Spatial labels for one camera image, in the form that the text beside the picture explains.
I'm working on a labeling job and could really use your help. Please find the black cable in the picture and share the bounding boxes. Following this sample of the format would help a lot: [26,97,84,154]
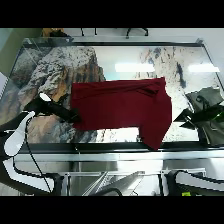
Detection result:
[24,117,53,194]

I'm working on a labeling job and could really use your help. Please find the black office chair base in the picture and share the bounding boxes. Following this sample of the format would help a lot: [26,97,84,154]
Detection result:
[125,27,150,38]

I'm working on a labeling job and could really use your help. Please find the olive green garment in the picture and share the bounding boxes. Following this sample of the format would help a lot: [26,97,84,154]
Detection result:
[184,86,224,148]

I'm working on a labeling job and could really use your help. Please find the silver frame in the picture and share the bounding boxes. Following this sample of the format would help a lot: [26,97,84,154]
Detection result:
[0,35,224,197]

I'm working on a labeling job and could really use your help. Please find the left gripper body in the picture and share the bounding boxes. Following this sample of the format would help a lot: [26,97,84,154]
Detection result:
[53,104,83,124]

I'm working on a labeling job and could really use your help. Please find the red T-shirt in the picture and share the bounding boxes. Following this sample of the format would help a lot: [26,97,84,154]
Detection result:
[69,76,174,151]

